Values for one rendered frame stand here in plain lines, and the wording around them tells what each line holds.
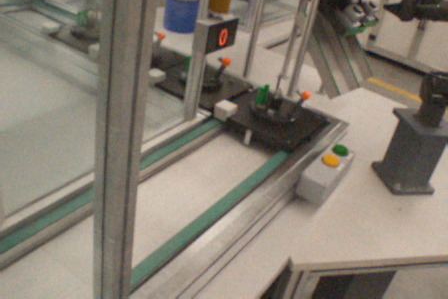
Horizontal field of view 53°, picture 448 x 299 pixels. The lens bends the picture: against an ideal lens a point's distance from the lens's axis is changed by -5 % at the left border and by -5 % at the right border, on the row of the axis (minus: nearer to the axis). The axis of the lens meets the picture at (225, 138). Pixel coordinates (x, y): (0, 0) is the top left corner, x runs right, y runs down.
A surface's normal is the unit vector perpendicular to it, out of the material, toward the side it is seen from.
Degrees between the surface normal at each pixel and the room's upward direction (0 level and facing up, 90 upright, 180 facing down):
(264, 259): 0
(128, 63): 90
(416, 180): 90
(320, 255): 0
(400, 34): 90
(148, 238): 0
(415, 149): 90
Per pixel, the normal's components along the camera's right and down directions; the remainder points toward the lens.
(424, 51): -0.54, 0.35
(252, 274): 0.18, -0.84
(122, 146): 0.82, 0.41
